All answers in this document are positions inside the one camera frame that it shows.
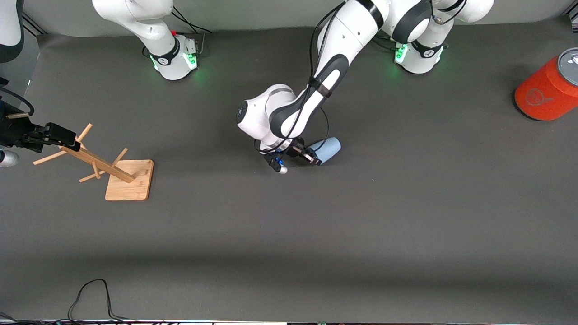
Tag light blue plastic cup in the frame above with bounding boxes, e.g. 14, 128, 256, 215
308, 137, 341, 166

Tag wooden mug tree stand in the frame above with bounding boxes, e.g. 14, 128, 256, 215
33, 123, 154, 201

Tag orange cylindrical can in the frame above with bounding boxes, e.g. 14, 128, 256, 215
514, 47, 578, 121

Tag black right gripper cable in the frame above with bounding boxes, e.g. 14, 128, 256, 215
0, 87, 35, 116

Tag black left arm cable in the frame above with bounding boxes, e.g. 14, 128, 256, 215
254, 2, 346, 156

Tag black right arm base cable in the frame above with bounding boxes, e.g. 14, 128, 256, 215
171, 5, 213, 55

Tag black cable on floor edge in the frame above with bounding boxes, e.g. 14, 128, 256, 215
68, 279, 136, 323

